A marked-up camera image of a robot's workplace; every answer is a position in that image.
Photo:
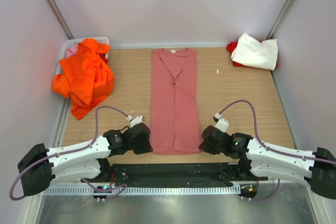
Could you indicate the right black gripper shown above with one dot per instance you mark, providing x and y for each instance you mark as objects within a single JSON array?
[{"x": 210, "y": 140}]

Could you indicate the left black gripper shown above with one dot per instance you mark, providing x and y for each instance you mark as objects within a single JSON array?
[{"x": 143, "y": 140}]

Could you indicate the pink t shirt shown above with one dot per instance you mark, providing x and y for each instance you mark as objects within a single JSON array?
[{"x": 174, "y": 119}]

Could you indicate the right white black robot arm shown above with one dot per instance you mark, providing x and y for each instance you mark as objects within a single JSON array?
[{"x": 315, "y": 170}]

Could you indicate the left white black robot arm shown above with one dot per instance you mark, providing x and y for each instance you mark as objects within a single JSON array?
[{"x": 42, "y": 167}]

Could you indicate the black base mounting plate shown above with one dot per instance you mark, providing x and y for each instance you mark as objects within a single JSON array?
[{"x": 201, "y": 175}]

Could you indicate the orange t shirt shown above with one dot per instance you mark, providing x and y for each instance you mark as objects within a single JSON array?
[{"x": 87, "y": 80}]

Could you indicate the red folded t shirt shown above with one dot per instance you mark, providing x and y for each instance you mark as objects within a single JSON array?
[{"x": 232, "y": 47}]

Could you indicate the white folded t shirt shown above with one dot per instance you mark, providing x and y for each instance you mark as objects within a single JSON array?
[{"x": 256, "y": 52}]

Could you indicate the white plastic basket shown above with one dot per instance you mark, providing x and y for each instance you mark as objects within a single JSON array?
[{"x": 74, "y": 42}]

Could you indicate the light pink garment in basket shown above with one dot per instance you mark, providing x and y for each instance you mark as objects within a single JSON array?
[{"x": 71, "y": 51}]

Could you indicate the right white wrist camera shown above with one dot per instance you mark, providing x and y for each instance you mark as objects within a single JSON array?
[{"x": 221, "y": 123}]

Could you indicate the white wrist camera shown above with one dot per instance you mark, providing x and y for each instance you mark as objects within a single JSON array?
[
  {"x": 221, "y": 123},
  {"x": 134, "y": 121}
]

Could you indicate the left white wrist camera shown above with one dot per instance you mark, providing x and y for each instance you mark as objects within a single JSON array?
[{"x": 134, "y": 121}]

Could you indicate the slotted cable duct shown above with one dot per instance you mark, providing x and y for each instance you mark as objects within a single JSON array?
[{"x": 85, "y": 190}]

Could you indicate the right aluminium frame post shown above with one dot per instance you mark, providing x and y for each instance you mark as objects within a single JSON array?
[{"x": 288, "y": 4}]

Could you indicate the aluminium frame post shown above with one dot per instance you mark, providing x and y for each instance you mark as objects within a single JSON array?
[
  {"x": 59, "y": 17},
  {"x": 288, "y": 4}
]

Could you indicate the left aluminium frame post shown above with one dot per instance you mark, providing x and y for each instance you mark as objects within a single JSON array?
[{"x": 59, "y": 17}]

